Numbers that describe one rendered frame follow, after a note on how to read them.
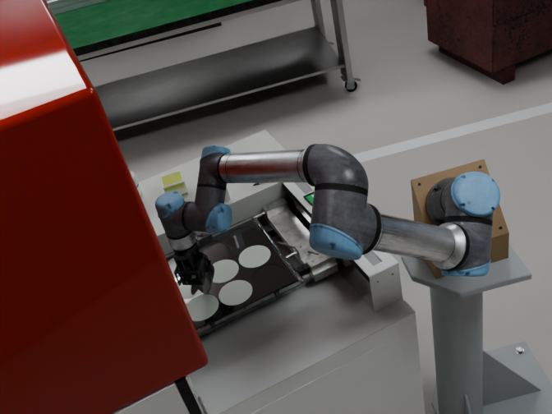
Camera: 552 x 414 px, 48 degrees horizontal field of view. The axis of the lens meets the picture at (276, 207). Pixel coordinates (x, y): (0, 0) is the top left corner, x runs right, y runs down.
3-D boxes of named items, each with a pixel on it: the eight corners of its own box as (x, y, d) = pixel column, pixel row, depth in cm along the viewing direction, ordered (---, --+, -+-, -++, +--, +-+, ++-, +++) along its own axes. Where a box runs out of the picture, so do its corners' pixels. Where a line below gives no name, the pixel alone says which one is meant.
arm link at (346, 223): (503, 223, 157) (338, 181, 128) (499, 282, 156) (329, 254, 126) (465, 223, 167) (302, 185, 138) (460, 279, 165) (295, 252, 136)
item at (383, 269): (374, 313, 175) (370, 277, 166) (290, 214, 217) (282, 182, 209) (403, 298, 177) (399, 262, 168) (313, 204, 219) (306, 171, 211)
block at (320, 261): (312, 273, 183) (310, 266, 181) (307, 267, 186) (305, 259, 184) (336, 262, 185) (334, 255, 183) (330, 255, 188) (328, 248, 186)
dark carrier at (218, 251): (188, 334, 172) (187, 333, 172) (154, 264, 199) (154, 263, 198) (297, 281, 180) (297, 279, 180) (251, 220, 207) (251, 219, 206)
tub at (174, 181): (168, 204, 211) (162, 187, 207) (165, 191, 217) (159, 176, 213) (189, 196, 212) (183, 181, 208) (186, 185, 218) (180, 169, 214)
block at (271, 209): (268, 218, 208) (266, 211, 206) (264, 213, 211) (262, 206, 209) (289, 209, 210) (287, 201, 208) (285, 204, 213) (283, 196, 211)
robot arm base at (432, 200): (472, 173, 177) (484, 167, 167) (485, 226, 175) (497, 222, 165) (420, 183, 177) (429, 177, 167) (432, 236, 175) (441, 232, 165)
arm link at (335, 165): (356, 131, 129) (190, 143, 160) (350, 182, 128) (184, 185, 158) (382, 144, 138) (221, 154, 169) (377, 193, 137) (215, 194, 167)
